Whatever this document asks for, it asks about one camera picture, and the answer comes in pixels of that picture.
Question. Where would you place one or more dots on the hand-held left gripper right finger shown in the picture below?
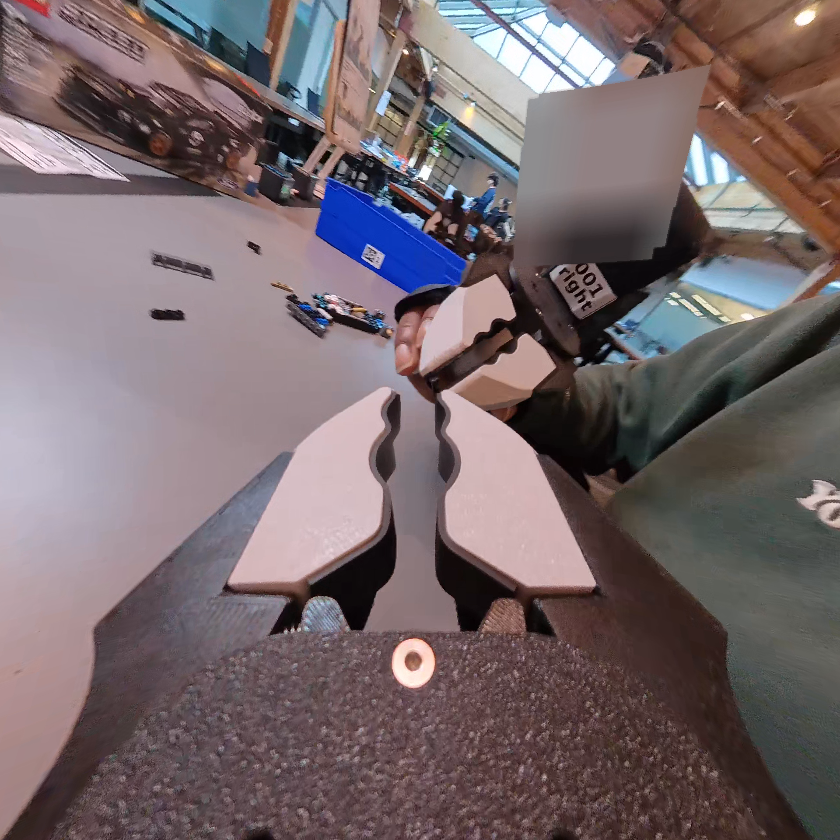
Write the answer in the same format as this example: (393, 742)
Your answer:
(515, 519)

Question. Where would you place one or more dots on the small brown lego piece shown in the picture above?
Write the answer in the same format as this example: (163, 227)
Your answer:
(284, 286)

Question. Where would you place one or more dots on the lego car model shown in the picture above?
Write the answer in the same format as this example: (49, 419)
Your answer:
(357, 315)

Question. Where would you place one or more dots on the blue plastic bin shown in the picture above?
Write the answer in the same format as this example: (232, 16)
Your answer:
(381, 236)

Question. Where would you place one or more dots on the black blue lego subassembly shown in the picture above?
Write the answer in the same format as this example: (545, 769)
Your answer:
(309, 315)

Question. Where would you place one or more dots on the small flat black piece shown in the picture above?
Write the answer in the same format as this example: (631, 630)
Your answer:
(183, 267)

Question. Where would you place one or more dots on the hanging banner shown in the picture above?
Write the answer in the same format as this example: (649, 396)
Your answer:
(355, 66)

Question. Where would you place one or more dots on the small black device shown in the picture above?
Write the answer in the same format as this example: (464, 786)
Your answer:
(276, 184)

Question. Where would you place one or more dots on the white paper sheets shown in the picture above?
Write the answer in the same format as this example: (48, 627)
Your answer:
(53, 147)

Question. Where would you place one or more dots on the lego set box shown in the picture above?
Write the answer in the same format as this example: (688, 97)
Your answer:
(131, 92)

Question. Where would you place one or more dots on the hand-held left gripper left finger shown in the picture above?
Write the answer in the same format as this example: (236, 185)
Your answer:
(315, 519)

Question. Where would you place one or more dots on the small black lego beam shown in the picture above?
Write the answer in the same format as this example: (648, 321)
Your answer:
(167, 314)

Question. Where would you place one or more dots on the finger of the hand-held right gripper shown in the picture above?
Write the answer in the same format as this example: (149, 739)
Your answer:
(466, 328)
(512, 374)

